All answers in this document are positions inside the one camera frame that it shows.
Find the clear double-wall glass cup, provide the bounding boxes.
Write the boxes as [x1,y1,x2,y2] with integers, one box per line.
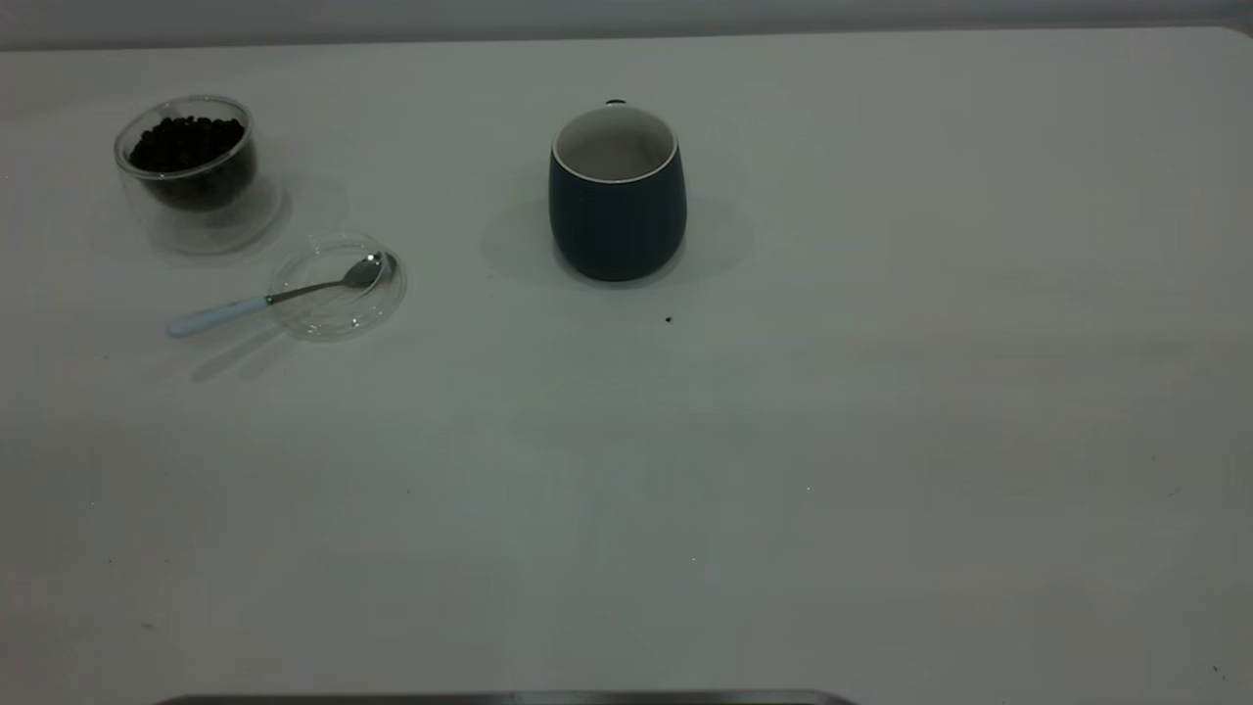
[114,94,283,256]

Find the clear round glass lid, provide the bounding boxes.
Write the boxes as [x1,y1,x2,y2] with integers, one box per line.
[267,232,406,342]

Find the metal spoon with white handle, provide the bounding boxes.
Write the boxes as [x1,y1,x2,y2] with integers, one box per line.
[165,252,391,340]

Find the dark blue ceramic mug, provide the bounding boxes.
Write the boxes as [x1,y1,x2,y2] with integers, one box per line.
[548,99,687,283]

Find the dark coffee beans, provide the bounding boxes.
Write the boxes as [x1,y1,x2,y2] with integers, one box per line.
[128,115,256,212]

